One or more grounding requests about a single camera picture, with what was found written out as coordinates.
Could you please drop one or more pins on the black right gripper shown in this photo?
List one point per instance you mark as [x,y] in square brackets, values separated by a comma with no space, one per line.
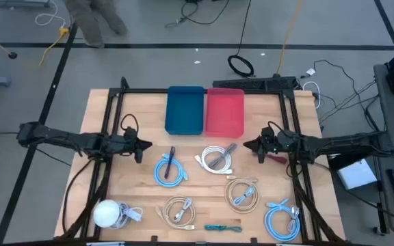
[267,145]

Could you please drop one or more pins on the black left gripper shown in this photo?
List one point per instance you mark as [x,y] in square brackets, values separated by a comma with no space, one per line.
[133,145]

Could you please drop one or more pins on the dark blue pen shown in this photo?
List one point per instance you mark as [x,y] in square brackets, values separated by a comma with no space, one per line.
[169,162]

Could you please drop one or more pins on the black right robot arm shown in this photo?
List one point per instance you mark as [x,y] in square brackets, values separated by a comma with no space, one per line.
[337,145]

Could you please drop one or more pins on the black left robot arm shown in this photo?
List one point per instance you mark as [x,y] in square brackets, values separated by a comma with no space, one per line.
[63,138]

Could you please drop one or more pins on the red translucent plastic bin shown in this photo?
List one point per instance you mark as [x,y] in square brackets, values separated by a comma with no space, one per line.
[224,112]

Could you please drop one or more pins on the blue plastic bin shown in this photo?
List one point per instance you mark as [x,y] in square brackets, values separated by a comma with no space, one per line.
[183,109]

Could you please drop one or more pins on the black perforated box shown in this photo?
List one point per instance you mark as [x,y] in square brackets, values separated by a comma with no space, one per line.
[238,84]
[280,83]

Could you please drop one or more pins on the white dome lamp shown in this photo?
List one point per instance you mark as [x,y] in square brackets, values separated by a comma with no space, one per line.
[106,213]

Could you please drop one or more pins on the small white plug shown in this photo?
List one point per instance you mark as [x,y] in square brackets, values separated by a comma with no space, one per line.
[311,71]

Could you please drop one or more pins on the white flat box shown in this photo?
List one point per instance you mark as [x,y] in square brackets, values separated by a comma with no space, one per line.
[356,174]

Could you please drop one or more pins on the person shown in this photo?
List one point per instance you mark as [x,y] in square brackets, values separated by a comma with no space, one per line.
[87,20]

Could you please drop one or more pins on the black round floor cap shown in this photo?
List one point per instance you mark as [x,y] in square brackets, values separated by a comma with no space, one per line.
[12,55]

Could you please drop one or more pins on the black aluminium table frame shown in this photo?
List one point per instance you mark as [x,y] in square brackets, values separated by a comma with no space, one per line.
[115,92]

